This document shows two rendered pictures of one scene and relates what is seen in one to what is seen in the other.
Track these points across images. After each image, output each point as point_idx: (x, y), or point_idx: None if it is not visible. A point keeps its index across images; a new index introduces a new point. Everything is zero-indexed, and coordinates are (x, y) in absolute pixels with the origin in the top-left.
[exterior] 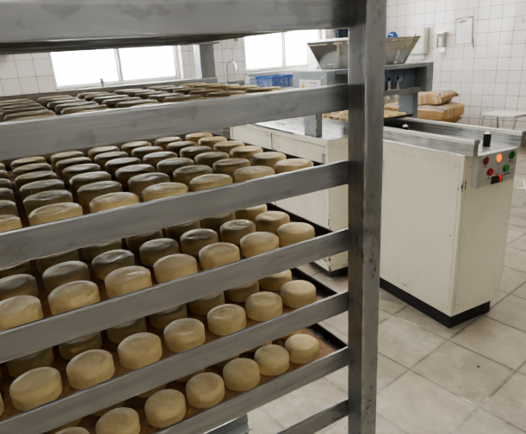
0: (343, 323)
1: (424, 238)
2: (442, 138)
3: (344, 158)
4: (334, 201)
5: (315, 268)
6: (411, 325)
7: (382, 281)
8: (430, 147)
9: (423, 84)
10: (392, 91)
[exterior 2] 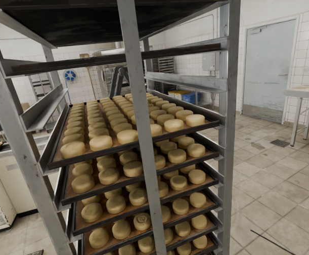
0: (44, 233)
1: (53, 180)
2: (46, 143)
3: None
4: None
5: None
6: (65, 211)
7: (36, 209)
8: (41, 149)
9: (0, 128)
10: None
